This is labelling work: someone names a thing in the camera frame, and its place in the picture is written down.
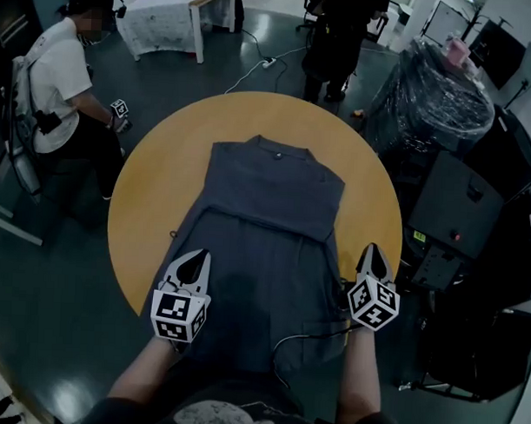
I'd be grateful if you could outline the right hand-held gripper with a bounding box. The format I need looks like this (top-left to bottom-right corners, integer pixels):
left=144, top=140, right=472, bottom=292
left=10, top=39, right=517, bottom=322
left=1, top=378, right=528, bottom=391
left=345, top=242, right=403, bottom=333

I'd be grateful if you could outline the black monitor screen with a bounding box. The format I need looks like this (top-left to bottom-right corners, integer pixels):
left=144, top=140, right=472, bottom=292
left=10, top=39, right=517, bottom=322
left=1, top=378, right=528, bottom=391
left=467, top=17, right=528, bottom=91

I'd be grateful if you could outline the pink packet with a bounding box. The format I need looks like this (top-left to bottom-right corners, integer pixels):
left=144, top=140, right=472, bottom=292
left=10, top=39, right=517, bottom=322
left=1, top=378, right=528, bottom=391
left=444, top=35, right=472, bottom=63

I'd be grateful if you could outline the thin gripper cable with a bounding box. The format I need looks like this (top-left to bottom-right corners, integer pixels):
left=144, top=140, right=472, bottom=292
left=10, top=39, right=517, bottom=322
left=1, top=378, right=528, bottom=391
left=269, top=320, right=363, bottom=392

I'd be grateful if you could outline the white cloth-covered table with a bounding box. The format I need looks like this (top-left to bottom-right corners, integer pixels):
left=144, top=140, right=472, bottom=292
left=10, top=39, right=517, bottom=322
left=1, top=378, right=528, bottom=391
left=115, top=0, right=237, bottom=67

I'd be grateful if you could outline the person's black printed t-shirt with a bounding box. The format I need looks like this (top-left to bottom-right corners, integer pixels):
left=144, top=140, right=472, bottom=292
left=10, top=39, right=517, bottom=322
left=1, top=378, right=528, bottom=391
left=78, top=361, right=411, bottom=424

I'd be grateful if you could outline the grey control panel unit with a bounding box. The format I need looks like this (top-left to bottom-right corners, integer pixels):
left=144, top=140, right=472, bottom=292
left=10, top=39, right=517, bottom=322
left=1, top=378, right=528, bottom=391
left=408, top=243, right=467, bottom=294

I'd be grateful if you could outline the black flat-topped box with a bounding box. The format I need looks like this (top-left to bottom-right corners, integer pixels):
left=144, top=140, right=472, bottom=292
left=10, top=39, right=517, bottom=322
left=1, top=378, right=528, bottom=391
left=405, top=148, right=508, bottom=261

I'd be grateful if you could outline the dark grey clothing item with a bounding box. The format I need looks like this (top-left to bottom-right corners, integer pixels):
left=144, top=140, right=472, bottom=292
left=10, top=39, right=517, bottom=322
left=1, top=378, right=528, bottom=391
left=149, top=131, right=361, bottom=379

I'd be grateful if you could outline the person's left forearm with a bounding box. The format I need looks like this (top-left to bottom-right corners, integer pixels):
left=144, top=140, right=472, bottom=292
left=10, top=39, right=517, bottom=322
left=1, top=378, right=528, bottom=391
left=105, top=334, right=188, bottom=408

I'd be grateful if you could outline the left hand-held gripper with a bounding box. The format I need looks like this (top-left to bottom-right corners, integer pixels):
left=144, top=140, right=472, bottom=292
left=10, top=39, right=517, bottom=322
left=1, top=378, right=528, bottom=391
left=149, top=247, right=215, bottom=345

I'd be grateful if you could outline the white floor cable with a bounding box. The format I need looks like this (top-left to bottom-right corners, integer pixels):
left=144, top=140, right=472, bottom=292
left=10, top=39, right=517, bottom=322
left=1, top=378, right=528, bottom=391
left=222, top=29, right=309, bottom=99

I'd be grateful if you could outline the black office chair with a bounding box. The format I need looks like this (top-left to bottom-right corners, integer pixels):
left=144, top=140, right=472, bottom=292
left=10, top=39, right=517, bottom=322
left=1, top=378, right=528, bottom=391
left=295, top=0, right=324, bottom=35

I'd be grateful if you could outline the person's right forearm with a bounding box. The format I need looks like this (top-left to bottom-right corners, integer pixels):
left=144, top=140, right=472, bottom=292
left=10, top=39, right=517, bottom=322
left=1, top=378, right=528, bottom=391
left=335, top=325, right=385, bottom=424

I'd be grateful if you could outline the white framed board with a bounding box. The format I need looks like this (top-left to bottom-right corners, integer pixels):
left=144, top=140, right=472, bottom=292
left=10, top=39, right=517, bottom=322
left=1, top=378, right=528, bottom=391
left=420, top=0, right=475, bottom=50

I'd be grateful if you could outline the black equipment case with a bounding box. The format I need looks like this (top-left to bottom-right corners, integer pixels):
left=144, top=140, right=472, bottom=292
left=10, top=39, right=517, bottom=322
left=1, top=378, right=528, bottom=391
left=414, top=294, right=531, bottom=405

